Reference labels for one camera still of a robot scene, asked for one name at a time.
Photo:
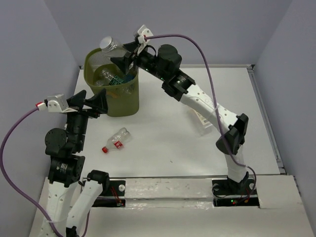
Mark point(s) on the clear bottle metal rim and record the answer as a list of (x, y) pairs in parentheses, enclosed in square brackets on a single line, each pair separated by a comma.
[(112, 48)]

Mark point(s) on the white label square bottle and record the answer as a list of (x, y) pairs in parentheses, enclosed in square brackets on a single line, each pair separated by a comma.
[(201, 124)]

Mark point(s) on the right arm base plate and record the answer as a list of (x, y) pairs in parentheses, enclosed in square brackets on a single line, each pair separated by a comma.
[(224, 196)]

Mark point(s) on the red cap crushed bottle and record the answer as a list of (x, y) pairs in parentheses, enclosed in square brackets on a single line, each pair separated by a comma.
[(117, 141)]

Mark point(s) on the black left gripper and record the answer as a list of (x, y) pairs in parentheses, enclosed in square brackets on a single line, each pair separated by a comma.
[(98, 100)]

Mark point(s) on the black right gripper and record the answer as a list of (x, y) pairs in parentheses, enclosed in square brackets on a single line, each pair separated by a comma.
[(124, 62)]

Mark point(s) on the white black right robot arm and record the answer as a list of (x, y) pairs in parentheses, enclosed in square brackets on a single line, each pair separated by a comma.
[(232, 127)]

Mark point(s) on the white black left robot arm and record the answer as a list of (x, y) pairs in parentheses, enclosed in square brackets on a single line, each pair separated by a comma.
[(63, 146)]

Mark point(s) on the orange juice bottle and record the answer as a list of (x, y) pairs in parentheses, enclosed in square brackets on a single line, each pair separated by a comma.
[(121, 91)]

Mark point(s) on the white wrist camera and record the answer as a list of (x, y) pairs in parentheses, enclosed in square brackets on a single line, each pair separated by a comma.
[(55, 104), (140, 35)]

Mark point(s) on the green label plastic bottle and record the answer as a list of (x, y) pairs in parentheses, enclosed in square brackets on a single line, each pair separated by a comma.
[(107, 78)]

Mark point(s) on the blue label water bottle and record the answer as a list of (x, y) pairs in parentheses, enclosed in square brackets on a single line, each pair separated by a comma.
[(129, 77)]

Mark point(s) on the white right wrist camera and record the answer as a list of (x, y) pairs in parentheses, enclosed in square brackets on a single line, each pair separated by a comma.
[(140, 35)]

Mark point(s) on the olive green mesh bin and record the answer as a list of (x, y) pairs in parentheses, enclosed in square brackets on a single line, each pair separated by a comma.
[(95, 61)]

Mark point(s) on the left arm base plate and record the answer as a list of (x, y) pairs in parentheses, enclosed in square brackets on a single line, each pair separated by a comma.
[(114, 196)]

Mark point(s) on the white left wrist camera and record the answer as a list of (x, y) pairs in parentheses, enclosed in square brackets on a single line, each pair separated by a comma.
[(55, 104)]

